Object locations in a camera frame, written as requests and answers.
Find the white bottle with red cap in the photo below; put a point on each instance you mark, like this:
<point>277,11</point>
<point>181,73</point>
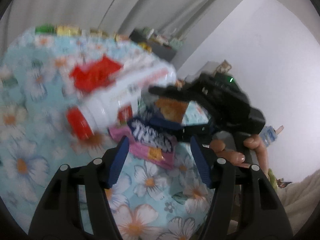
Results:
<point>117,103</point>

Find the grey curtain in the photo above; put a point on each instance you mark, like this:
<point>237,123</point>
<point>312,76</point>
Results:
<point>169,17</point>

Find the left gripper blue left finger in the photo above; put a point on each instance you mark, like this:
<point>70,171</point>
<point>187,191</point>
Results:
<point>117,164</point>

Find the green snack packet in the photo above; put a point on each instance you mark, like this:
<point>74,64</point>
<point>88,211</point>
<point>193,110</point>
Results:
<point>45,29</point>

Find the gold box packet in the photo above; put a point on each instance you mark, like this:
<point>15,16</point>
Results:
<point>98,33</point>

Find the floral blue tablecloth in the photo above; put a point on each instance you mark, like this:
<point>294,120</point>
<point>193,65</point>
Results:
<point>36,91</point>

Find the grey cabinet box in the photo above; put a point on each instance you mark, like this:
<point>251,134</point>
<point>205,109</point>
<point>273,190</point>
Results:
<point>163,52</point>

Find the pink snack bag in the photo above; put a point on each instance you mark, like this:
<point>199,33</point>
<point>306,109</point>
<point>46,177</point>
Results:
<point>153,132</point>

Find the small yellow wrapper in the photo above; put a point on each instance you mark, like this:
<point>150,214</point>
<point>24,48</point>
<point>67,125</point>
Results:
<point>145,46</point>

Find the orange yellow snack packet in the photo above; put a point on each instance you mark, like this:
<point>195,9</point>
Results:
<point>119,37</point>

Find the red crumpled wrapper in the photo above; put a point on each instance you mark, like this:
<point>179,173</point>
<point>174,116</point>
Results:
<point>95,74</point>

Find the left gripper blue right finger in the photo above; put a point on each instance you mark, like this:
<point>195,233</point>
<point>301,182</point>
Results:
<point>198,151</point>

